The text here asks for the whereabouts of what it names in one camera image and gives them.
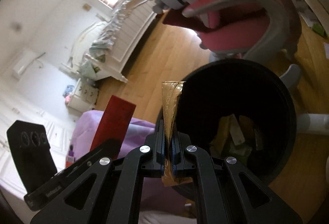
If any red snack box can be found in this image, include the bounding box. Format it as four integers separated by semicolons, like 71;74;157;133
90;95;136;159

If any purple tablecloth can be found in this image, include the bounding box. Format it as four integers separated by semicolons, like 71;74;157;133
66;110;187;214

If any white nightstand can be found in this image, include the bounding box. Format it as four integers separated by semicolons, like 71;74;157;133
66;79;99;113

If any white bed frame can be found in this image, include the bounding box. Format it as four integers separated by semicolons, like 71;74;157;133
60;0;156;83

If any black round trash bin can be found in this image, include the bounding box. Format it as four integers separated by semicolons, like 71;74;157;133
172;59;297;185

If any ruffled bed blanket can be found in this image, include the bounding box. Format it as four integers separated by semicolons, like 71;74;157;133
80;0;148;80

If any golden stick wrapper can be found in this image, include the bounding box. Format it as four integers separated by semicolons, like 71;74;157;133
162;81;192;187

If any pink grey desk chair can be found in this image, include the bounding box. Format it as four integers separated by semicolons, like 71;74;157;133
109;0;303;88

